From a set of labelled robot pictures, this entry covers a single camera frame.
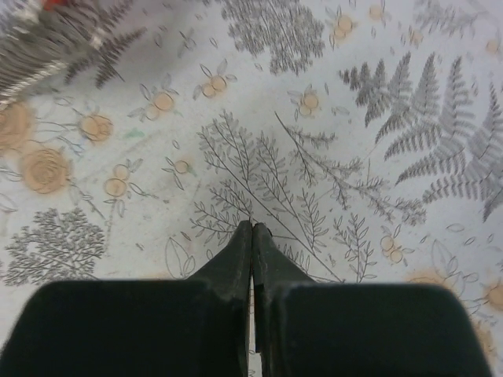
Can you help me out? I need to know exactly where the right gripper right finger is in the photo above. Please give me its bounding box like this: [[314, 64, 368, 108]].
[[253, 223, 491, 376]]

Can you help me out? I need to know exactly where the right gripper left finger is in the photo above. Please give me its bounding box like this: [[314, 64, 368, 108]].
[[1, 221, 252, 376]]

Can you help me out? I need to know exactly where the red grey key organizer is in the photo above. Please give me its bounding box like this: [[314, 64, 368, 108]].
[[1, 1, 106, 108]]

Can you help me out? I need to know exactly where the floral table mat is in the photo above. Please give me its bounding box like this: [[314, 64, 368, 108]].
[[1, 1, 502, 376]]

